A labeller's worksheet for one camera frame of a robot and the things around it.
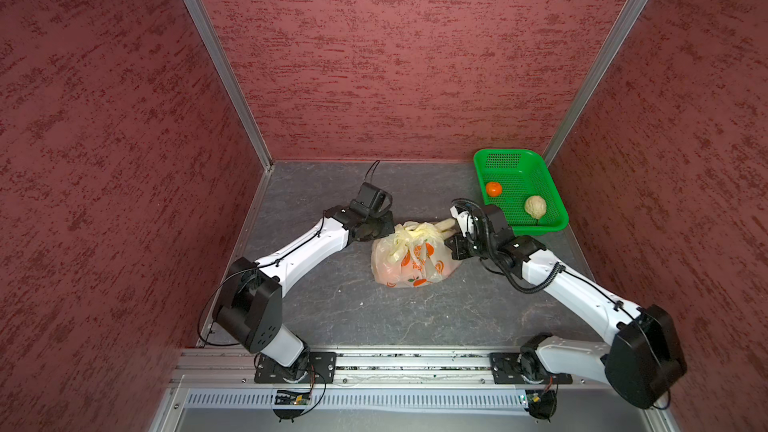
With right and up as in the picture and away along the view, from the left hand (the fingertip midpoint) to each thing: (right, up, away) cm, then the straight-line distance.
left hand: (390, 232), depth 85 cm
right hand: (+16, -4, -3) cm, 16 cm away
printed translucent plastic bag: (+7, -6, -2) cm, 10 cm away
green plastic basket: (+50, +15, +28) cm, 60 cm away
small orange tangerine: (+38, +13, +22) cm, 46 cm away
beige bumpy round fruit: (+50, +7, +15) cm, 53 cm away
